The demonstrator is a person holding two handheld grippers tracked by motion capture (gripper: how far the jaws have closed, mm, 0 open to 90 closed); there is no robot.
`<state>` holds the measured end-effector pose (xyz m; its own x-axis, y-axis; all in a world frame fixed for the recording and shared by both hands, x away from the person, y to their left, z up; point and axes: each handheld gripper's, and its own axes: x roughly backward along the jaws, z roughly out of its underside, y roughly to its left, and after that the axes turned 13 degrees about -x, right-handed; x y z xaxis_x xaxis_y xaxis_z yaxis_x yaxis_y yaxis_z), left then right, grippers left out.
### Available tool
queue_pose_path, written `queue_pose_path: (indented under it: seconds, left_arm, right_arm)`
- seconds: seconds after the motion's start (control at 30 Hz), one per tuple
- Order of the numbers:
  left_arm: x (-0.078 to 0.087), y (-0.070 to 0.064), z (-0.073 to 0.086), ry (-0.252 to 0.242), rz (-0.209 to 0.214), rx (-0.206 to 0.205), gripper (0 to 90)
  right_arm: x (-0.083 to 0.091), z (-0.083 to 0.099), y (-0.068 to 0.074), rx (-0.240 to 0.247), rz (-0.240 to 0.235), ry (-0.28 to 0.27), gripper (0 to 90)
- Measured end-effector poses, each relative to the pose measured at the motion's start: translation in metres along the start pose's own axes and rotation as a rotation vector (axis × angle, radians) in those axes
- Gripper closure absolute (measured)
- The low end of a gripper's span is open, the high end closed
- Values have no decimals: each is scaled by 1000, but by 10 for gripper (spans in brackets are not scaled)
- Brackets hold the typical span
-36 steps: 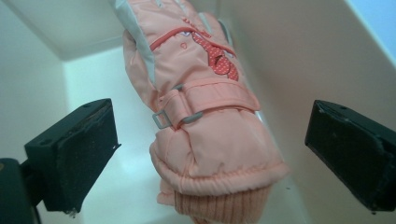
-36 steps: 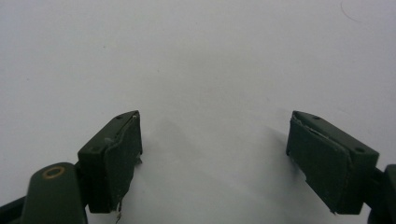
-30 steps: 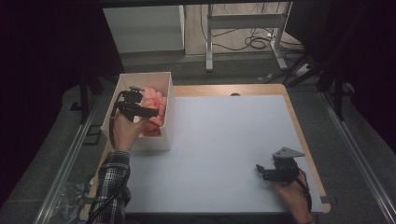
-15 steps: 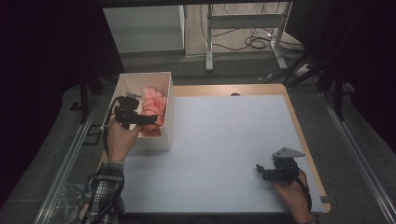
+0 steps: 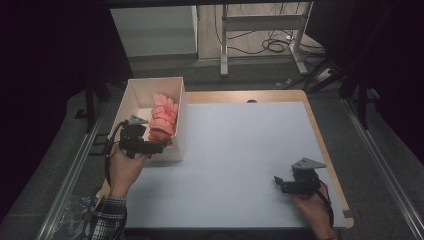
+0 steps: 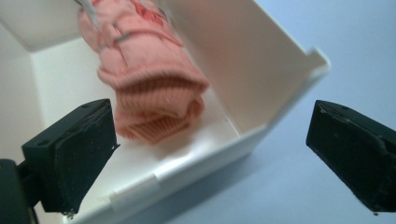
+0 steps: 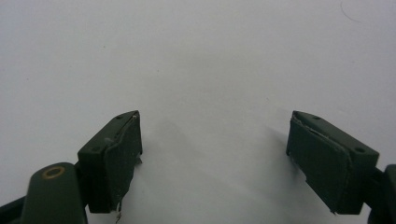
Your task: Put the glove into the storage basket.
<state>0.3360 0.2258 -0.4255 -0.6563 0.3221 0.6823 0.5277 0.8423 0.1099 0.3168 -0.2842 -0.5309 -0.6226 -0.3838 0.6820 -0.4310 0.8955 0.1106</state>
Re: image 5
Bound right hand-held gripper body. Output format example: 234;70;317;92
281;156;328;198

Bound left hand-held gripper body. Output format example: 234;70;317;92
118;114;158;160

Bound pink glove with grey palm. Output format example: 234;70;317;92
147;130;175;148

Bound pink glove with red laces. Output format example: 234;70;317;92
148;92;180;137

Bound white box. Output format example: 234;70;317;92
107;76;187;164

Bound person's right hand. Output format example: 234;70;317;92
291;182;335;234

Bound person's left hand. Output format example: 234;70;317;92
107;143;150;198

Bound pale blue table mat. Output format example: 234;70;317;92
124;101;348;231

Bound clear plastic bag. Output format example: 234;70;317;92
59;192;101;240

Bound black tripod stand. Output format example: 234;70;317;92
305;55;379;131

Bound white power strip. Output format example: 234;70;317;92
314;67;333;83

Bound white cabinet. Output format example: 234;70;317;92
109;4;199;58

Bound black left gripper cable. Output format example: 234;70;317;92
104;120;128;188

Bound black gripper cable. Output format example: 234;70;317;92
104;120;128;188
316;180;336;229

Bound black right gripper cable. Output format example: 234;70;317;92
316;180;336;229

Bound metal floor rail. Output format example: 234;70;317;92
342;97;424;240
35;102;108;240

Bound black floor cables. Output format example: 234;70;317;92
213;2;327;57

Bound grey metal desk frame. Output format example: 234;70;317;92
219;1;315;78

